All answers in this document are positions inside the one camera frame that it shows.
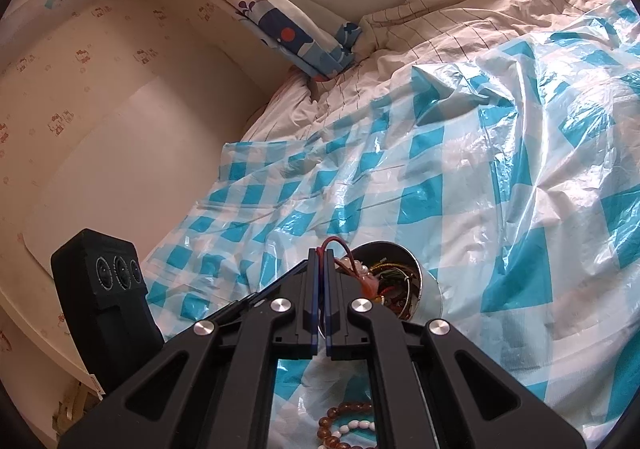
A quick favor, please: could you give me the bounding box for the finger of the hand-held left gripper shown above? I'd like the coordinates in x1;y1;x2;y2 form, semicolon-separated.
217;263;307;325

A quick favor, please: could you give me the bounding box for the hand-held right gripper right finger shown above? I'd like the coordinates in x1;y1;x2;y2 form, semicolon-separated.
324;250;584;449

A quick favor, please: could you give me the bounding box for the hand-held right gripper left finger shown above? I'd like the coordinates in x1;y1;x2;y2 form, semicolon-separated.
60;248;324;449

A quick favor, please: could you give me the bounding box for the red cord bracelet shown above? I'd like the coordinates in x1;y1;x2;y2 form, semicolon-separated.
320;236;382;303

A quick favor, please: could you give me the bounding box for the round metal tin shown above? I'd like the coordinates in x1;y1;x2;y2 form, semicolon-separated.
350;240;444;326

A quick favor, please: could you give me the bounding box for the blue checked plastic sheet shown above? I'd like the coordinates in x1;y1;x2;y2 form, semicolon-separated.
142;0;640;449

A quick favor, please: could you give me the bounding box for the blue patterned curtain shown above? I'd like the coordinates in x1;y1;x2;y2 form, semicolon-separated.
100;0;363;82

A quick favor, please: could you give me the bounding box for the striped beige blanket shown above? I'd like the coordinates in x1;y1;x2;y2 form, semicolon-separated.
240;0;631;164

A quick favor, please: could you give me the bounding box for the amber bead bracelet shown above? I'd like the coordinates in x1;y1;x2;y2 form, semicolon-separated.
318;401;375;449

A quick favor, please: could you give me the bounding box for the white bead bracelet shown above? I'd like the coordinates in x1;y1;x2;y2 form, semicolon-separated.
319;420;375;436

